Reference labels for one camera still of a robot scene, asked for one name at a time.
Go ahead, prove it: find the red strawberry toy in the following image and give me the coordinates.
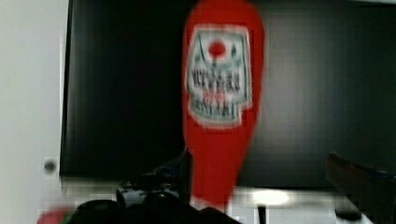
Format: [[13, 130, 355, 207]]
[[36, 208, 73, 224]]

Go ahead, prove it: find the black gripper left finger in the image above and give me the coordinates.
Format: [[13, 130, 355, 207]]
[[65, 149, 241, 224]]

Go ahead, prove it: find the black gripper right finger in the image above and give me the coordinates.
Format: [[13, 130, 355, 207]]
[[326, 153, 396, 224]]

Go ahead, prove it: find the red ketchup bottle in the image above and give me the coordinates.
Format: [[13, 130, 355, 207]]
[[181, 0, 264, 209]]

